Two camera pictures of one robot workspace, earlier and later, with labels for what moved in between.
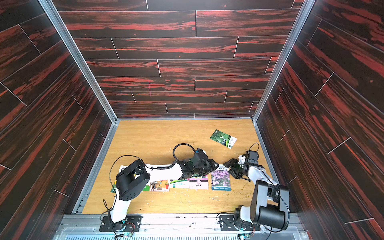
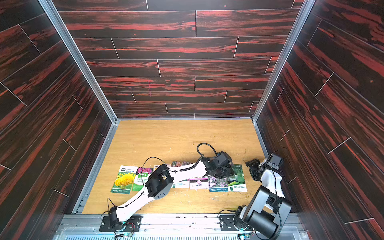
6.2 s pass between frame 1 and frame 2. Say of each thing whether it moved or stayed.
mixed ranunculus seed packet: stayed
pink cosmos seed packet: stayed
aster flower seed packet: stayed
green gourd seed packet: moved
